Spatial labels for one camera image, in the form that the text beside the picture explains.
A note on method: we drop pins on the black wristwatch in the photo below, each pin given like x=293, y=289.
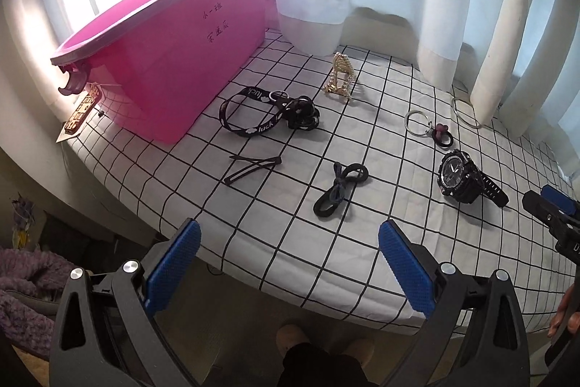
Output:
x=453, y=174

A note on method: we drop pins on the person's leg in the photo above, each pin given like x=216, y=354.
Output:
x=317, y=364

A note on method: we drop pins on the pink plastic storage bin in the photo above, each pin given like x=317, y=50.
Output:
x=172, y=51

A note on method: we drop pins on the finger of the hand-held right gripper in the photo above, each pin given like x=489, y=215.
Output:
x=559, y=199
x=541, y=210

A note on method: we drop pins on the pearl hair claw clip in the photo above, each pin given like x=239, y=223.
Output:
x=339, y=72

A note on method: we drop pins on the purple fuzzy blanket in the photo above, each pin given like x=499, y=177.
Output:
x=27, y=278

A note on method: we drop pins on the plain silver bangle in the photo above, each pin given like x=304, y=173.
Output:
x=463, y=117

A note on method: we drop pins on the black hair clip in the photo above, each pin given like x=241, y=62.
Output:
x=244, y=174

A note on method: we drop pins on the person's right hand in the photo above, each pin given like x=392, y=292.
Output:
x=568, y=310

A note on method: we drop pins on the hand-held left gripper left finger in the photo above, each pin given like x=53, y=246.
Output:
x=174, y=264

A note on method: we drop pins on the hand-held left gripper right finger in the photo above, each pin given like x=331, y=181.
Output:
x=408, y=269

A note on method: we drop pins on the silver bangle with beads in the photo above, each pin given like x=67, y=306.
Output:
x=407, y=120

